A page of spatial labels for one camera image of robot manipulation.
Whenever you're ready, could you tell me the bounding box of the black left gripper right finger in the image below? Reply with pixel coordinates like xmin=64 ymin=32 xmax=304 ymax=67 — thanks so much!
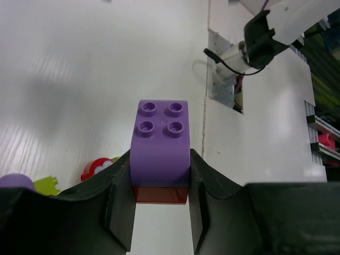
xmin=189 ymin=150 xmax=339 ymax=254

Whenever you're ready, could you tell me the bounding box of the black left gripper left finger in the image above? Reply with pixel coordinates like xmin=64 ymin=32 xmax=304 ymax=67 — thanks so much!
xmin=1 ymin=152 xmax=136 ymax=254

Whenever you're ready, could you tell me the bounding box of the red thin lego piece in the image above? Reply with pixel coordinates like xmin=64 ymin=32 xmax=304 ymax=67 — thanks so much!
xmin=133 ymin=186 xmax=189 ymax=205

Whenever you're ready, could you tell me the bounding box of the red flower lego brick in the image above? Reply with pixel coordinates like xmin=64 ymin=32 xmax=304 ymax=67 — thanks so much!
xmin=80 ymin=157 xmax=114 ymax=182

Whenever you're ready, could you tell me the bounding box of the purple arched lego brick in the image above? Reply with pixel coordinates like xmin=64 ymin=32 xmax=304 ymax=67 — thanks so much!
xmin=130 ymin=99 xmax=190 ymax=188

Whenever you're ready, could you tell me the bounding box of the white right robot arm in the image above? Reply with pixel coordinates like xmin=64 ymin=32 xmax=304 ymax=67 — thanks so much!
xmin=203 ymin=1 xmax=339 ymax=80

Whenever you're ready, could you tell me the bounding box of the lime green curved lego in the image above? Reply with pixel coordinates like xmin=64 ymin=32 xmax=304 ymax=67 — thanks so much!
xmin=33 ymin=176 xmax=61 ymax=196

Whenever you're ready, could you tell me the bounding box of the purple rounded lego brick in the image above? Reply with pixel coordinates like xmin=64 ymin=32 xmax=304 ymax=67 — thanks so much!
xmin=0 ymin=173 xmax=36 ymax=191

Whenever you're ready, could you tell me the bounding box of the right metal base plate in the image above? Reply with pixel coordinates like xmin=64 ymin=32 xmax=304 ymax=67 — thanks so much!
xmin=206 ymin=30 xmax=243 ymax=114

